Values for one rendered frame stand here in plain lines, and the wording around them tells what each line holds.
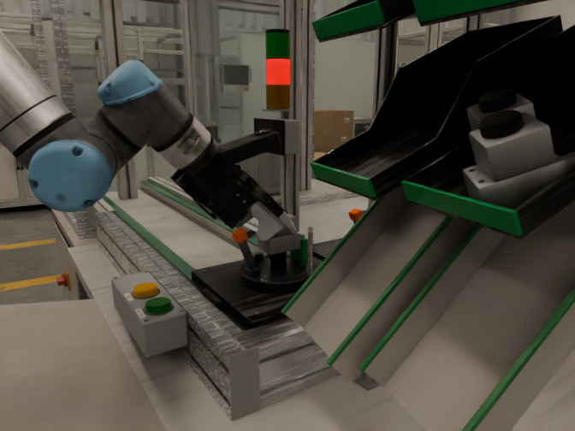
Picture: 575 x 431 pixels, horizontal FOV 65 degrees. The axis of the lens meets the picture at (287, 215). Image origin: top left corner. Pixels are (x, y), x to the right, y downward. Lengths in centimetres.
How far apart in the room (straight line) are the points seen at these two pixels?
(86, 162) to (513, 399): 45
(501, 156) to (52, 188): 42
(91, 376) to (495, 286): 61
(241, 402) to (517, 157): 47
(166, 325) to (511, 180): 54
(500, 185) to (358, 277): 28
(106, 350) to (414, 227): 57
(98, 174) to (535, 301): 45
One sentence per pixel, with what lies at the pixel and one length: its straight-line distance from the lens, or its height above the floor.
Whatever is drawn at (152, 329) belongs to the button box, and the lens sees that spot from 74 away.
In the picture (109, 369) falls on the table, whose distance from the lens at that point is 83.
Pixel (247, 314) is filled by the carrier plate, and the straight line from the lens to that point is 70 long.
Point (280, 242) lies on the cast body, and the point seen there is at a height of 104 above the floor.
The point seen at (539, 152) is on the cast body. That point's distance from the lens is 38.
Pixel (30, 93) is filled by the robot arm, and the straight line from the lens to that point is 54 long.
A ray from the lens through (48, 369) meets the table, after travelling 87.
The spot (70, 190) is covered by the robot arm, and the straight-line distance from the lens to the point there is 52.
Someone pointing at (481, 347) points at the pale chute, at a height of 106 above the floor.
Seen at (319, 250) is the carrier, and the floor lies 97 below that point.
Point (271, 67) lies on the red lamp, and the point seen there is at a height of 134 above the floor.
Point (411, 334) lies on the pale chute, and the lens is 51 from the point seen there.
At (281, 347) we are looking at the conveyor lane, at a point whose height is 94.
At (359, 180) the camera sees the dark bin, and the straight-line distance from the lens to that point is 46.
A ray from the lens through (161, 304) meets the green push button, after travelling 75.
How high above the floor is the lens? 129
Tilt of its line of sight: 15 degrees down
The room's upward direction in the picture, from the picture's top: straight up
